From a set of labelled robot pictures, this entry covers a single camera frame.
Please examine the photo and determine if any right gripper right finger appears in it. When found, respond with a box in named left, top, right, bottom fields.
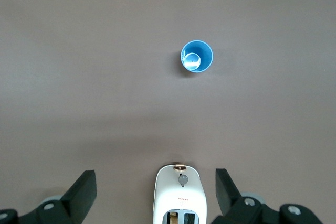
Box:
left=211, top=168, right=320, bottom=224

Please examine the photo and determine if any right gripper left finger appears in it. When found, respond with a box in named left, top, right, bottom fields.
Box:
left=0, top=170, right=97, bottom=224

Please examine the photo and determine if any cream white toaster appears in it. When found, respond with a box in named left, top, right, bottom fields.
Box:
left=153, top=163, right=208, bottom=224

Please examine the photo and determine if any blue plastic cup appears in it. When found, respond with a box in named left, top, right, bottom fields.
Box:
left=180, top=40, right=214, bottom=72

